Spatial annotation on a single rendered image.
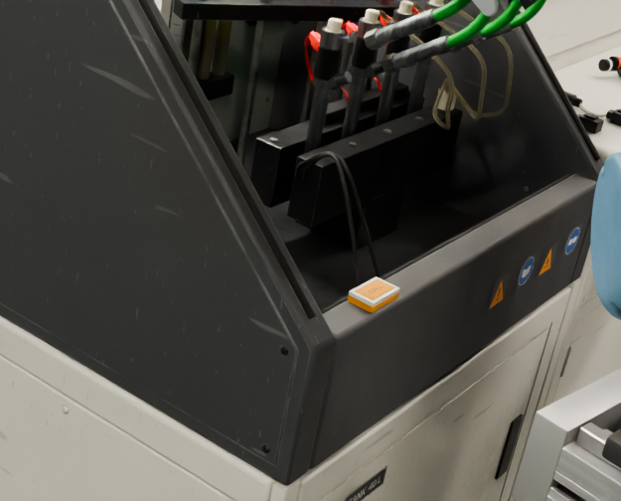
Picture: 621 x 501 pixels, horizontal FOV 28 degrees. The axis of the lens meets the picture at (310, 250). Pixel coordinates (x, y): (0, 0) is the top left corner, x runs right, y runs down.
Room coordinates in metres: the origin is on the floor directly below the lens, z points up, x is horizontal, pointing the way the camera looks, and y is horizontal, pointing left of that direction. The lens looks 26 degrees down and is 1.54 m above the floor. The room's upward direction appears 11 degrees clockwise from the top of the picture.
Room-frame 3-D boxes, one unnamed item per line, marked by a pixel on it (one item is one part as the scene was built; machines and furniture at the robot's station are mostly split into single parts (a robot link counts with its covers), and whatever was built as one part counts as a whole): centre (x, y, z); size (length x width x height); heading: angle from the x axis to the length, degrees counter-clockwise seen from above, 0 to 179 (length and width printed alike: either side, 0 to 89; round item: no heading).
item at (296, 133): (1.52, -0.04, 0.91); 0.34 x 0.10 x 0.15; 149
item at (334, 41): (1.41, 0.01, 1.02); 0.05 x 0.03 x 0.21; 59
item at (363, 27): (1.48, -0.03, 1.02); 0.05 x 0.03 x 0.21; 59
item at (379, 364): (1.29, -0.18, 0.87); 0.62 x 0.04 x 0.16; 149
